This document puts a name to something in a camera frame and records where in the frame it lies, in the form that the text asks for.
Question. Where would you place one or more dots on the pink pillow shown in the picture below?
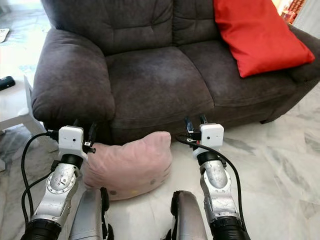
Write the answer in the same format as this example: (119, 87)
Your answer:
(130, 167)

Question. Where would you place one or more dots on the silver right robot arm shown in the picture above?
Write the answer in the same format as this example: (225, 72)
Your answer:
(217, 185)

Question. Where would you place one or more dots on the dark grey fabric sofa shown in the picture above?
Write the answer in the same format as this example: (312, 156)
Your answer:
(155, 85)

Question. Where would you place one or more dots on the red pillow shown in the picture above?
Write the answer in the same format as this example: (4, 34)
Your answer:
(255, 35)

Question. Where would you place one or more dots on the grey left robot leg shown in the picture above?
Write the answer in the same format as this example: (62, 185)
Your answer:
(90, 215)

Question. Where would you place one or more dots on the grey robot leg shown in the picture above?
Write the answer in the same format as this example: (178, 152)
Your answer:
(187, 217)
(90, 215)

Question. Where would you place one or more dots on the grey right robot leg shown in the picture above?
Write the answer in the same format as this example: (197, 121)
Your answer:
(187, 217)

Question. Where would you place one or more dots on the white low table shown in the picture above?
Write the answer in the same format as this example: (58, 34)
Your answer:
(12, 107)

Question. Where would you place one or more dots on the black handheld device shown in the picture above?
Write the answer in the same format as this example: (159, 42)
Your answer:
(6, 82)

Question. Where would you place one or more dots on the orange patterned object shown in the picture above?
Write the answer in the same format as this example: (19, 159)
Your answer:
(292, 10)

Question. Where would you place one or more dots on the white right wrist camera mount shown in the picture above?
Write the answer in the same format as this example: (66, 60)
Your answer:
(212, 135)

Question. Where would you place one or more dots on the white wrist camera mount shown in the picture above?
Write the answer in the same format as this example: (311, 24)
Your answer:
(71, 137)
(212, 135)

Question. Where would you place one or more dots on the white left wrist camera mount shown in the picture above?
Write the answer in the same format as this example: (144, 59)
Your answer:
(71, 137)

